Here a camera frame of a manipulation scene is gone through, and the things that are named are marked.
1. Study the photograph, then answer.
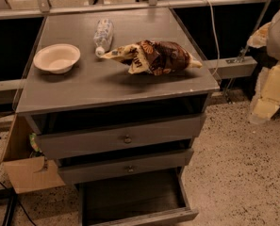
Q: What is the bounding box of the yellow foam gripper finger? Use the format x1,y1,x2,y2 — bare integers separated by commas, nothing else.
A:
248,61,280,124
247,22,271,48

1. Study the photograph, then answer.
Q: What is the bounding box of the brown chip bag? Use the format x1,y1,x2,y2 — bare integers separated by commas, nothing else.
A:
102,40,202,76

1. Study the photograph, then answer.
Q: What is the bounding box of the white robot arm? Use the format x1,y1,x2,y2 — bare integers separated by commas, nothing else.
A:
247,9,280,124

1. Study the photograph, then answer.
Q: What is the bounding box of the grey drawer cabinet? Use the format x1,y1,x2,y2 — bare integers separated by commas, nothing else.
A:
17,13,218,226

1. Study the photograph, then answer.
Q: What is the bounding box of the grey open bottom drawer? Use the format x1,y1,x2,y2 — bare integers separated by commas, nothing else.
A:
78,169,198,226

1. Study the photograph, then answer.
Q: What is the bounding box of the grey top drawer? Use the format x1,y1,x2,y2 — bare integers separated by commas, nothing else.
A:
36,113,206,159

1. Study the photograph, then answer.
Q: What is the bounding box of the grey middle drawer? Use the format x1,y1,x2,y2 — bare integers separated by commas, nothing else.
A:
58,149,193,185

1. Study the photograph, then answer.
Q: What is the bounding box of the clear plastic water bottle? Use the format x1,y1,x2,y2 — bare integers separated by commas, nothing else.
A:
93,19,114,57

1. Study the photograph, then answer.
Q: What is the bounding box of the white paper bowl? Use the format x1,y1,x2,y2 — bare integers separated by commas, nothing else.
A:
33,43,80,74

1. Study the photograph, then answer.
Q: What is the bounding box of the brown cardboard box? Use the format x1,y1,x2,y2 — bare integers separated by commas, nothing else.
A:
2,116,65,194

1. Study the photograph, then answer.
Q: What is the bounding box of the grey metal rail frame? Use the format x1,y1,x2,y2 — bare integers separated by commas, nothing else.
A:
0,0,272,106

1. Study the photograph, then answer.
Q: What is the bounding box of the white hanging cable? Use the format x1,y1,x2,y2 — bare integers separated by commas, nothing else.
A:
195,0,222,80

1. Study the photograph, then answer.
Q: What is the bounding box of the black floor cable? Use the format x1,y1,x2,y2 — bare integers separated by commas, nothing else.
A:
0,168,38,226

